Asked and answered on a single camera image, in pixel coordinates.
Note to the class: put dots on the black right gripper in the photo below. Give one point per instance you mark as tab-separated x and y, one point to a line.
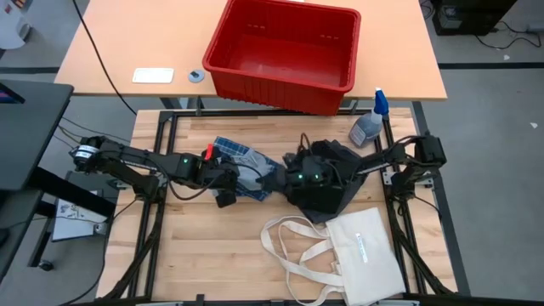
319	170

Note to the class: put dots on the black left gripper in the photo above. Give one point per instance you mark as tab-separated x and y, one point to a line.
217	174

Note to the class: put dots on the blue plaid shorts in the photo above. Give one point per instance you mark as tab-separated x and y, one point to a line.
231	146

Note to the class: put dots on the dark grey garment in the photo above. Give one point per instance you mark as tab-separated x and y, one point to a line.
352	191

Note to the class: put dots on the red plastic bin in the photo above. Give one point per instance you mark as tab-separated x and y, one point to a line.
280	55

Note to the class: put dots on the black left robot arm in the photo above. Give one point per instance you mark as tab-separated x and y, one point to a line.
127	159

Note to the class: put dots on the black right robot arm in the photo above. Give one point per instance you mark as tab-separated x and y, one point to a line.
378	163

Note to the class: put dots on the small red clip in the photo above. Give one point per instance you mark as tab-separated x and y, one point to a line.
209	152

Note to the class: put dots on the cream canvas tote bag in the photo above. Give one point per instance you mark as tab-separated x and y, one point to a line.
361	255

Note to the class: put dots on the white rectangular pad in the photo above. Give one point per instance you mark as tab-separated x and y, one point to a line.
153	75

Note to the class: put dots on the light wooden desk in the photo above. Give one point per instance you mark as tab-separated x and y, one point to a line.
149	38

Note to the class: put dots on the black side desk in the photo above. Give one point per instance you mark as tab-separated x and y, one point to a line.
30	127

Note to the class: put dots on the black equipment box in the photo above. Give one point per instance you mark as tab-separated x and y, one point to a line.
472	17

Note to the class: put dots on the dark screen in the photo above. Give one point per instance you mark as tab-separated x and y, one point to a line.
9	94

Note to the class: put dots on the white rounded object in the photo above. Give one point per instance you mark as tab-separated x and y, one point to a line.
13	25

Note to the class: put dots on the black aluminium rig frame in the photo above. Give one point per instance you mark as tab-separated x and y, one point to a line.
255	113

